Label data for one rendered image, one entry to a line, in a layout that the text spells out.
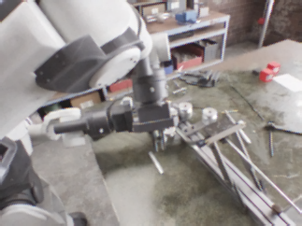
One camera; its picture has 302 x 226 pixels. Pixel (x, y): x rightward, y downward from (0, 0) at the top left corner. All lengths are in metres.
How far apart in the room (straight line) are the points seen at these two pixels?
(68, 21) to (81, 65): 0.06
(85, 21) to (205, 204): 0.54
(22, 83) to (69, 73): 0.05
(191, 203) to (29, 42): 0.54
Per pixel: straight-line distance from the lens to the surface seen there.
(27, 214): 0.76
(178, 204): 0.62
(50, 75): 0.23
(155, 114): 0.50
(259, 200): 0.63
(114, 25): 0.25
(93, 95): 2.19
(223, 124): 0.60
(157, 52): 0.49
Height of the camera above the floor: 1.43
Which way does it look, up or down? 39 degrees down
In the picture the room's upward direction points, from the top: 6 degrees counter-clockwise
